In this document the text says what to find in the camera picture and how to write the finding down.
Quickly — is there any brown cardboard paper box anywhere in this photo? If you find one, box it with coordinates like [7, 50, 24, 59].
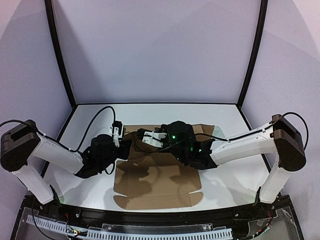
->
[113, 124, 214, 211]

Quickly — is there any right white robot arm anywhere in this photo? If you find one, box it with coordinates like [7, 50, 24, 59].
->
[158, 114, 307, 204]

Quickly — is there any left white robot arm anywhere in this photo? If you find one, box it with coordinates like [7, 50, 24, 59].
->
[0, 120, 132, 205]

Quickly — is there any pale green rectangular block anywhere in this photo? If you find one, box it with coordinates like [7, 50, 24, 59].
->
[212, 125, 226, 139]

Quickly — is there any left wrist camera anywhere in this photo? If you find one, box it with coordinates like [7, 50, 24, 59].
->
[109, 120, 124, 148]

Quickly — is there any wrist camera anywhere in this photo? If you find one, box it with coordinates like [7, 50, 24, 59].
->
[109, 120, 124, 148]
[137, 128, 167, 148]

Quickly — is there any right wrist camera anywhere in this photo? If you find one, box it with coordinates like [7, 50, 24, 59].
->
[137, 128, 167, 148]

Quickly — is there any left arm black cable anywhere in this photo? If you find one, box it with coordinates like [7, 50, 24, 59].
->
[0, 105, 117, 154]

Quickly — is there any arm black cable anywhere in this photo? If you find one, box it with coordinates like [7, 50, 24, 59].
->
[0, 105, 117, 154]
[133, 112, 311, 151]

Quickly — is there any black enclosure frame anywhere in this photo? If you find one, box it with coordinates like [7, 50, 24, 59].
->
[39, 0, 270, 181]

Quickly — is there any white slotted cable duct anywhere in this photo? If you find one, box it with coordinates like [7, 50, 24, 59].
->
[25, 214, 233, 240]

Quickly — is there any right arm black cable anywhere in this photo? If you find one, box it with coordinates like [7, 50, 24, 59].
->
[133, 112, 311, 151]

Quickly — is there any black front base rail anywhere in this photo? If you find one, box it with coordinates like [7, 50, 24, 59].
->
[14, 193, 305, 240]

